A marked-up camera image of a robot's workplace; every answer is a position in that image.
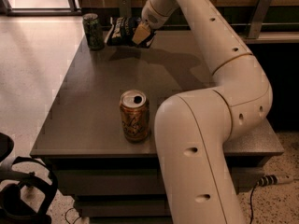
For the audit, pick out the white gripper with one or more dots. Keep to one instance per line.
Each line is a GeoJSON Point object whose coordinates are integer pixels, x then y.
{"type": "Point", "coordinates": [154, 19]}

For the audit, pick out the blue chip bag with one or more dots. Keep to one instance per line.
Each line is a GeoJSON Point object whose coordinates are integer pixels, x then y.
{"type": "Point", "coordinates": [122, 31]}

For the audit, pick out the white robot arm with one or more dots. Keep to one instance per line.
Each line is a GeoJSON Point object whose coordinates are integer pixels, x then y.
{"type": "Point", "coordinates": [191, 127]}

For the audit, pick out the green can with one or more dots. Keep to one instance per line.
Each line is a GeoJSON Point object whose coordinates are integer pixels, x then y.
{"type": "Point", "coordinates": [93, 31]}

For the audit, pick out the orange soda can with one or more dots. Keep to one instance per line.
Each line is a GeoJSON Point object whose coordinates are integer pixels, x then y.
{"type": "Point", "coordinates": [135, 115]}

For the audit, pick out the grey drawer cabinet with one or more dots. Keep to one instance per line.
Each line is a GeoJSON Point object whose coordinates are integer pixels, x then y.
{"type": "Point", "coordinates": [112, 180]}

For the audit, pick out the white power strip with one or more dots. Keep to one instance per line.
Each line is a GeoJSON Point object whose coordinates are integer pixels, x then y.
{"type": "Point", "coordinates": [269, 180]}

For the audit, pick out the black office chair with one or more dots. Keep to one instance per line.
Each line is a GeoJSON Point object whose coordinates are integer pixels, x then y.
{"type": "Point", "coordinates": [13, 210]}

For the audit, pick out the left metal rail bracket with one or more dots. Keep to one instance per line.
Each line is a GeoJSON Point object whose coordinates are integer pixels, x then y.
{"type": "Point", "coordinates": [125, 8]}

